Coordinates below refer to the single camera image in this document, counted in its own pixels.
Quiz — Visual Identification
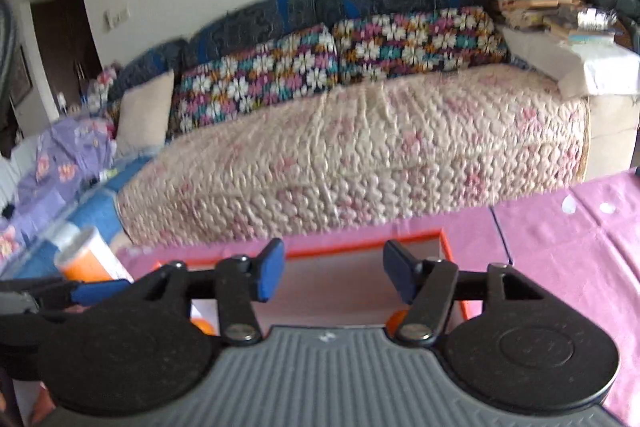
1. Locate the purple floral blanket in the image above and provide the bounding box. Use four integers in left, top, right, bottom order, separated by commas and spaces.
1, 116, 116, 265

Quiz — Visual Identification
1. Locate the orange cylindrical canister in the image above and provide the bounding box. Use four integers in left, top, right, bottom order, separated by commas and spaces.
53, 228, 134, 283

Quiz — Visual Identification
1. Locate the floral crochet cushion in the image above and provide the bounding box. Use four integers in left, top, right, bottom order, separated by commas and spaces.
332, 6, 509, 83
168, 25, 338, 139

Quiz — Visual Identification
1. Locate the beige pillow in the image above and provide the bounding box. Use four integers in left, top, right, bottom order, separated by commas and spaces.
116, 70, 175, 156

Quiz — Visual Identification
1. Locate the orange cardboard box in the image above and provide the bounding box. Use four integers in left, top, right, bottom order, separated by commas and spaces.
150, 229, 484, 331

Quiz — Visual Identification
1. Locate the dark blue sofa backrest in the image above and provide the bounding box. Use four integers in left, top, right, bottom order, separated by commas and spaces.
107, 0, 489, 102

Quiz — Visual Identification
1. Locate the stack of books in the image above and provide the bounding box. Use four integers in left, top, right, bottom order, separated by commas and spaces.
491, 0, 617, 43

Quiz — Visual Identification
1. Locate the pink floral tablecloth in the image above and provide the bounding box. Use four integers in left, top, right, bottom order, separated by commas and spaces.
117, 168, 640, 425

